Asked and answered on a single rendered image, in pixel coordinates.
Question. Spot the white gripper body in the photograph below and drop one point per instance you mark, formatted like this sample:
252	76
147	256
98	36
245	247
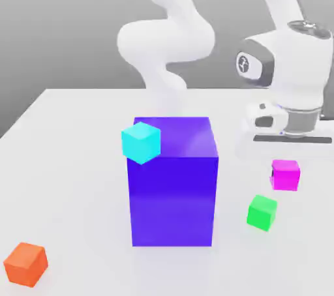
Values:
292	150

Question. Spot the small magenta cube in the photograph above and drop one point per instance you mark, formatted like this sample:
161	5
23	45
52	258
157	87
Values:
285	176

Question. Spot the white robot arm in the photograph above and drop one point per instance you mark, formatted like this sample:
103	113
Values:
167	37

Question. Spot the small green cube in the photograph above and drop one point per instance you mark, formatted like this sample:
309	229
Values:
261	213

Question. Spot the small cyan cube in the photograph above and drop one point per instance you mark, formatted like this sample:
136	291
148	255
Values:
141	143

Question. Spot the small orange cube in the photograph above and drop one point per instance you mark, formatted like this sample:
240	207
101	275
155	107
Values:
24	266

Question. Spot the large purple box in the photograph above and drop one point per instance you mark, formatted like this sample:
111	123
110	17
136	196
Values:
172	197

